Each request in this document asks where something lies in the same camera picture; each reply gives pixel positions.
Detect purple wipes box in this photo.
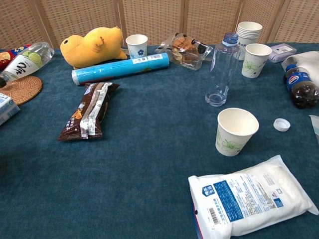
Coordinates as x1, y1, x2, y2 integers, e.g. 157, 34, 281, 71
268, 43, 297, 63

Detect dark teal tablecloth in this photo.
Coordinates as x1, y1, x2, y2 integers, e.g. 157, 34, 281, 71
0, 43, 319, 239

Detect small cola bottle blue label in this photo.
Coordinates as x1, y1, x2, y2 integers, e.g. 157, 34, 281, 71
283, 64, 319, 109

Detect clear water bottle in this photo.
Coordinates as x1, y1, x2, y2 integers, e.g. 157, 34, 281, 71
205, 32, 242, 107

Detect lime soda bottle white label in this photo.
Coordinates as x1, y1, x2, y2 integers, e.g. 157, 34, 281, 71
0, 41, 55, 88

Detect stack of paper cups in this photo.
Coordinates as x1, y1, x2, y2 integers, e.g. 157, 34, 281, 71
235, 21, 263, 60

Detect white bag blue label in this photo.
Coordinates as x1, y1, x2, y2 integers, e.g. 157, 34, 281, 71
188, 154, 319, 239

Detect paper cup green flower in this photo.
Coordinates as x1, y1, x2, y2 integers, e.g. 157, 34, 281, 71
215, 108, 260, 157
241, 43, 273, 79

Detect clear bag of pastries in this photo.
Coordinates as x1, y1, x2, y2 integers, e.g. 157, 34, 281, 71
155, 32, 214, 71

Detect blue cylindrical roll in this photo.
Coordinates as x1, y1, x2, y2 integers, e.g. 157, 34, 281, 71
71, 52, 170, 87

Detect woven folding screen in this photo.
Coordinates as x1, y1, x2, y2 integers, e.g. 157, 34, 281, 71
0, 0, 319, 50

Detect woven rattan coaster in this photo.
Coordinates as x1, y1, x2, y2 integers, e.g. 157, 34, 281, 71
0, 75, 43, 106

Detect brown chocolate snack package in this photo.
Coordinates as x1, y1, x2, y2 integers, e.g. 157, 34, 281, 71
57, 82, 121, 141

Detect red biscuit package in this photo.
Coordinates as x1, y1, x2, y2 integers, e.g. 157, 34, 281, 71
0, 44, 32, 71

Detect white blue milk carton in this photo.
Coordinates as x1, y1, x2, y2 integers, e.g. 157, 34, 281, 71
0, 92, 21, 126

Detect paper cup blue flower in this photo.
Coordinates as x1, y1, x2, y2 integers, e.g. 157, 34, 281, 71
125, 34, 149, 60

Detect translucent bag white rolls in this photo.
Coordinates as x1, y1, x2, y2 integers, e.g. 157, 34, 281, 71
281, 51, 319, 88

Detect yellow plush toy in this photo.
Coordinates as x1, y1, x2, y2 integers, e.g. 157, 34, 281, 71
60, 26, 128, 70

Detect white bottle cap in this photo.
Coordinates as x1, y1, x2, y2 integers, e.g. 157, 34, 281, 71
273, 118, 291, 131

